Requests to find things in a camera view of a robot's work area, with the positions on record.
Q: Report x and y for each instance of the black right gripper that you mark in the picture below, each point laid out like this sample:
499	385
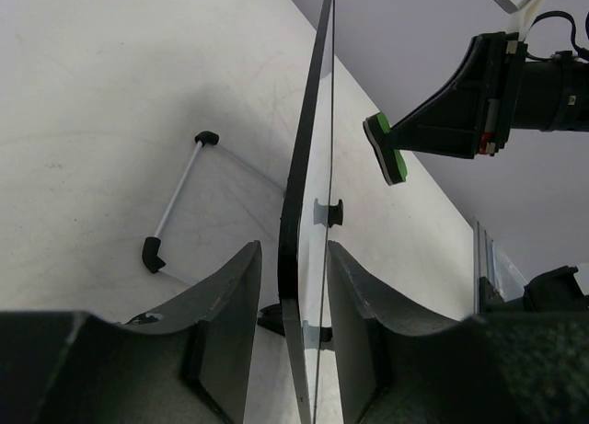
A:
447	123

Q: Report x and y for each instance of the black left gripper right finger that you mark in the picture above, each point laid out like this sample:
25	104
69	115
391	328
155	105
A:
400	362

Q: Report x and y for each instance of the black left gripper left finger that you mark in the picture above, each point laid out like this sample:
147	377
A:
184	361

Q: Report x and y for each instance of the green whiteboard eraser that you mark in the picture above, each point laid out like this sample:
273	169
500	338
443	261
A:
392	165

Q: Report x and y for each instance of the small black-framed whiteboard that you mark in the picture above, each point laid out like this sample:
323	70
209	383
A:
304	222

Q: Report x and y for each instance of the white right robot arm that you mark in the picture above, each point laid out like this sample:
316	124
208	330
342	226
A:
553	94

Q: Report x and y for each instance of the aluminium mounting rail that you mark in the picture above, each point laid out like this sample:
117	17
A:
498	284

